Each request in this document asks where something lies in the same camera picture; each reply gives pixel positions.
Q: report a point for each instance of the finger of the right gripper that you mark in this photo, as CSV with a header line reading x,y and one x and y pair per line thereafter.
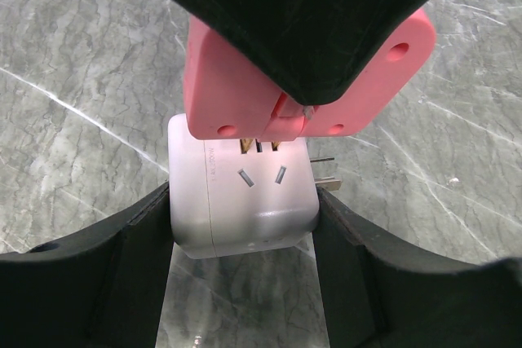
x,y
312,49

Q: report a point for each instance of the pink plug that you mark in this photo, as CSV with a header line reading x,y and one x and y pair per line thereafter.
x,y
227,97

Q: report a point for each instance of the white socket cube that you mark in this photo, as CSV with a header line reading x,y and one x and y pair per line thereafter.
x,y
230,197

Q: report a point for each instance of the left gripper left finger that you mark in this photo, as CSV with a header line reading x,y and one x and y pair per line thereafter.
x,y
102,286

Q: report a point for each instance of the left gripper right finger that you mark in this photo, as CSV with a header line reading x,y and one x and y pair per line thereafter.
x,y
378,290

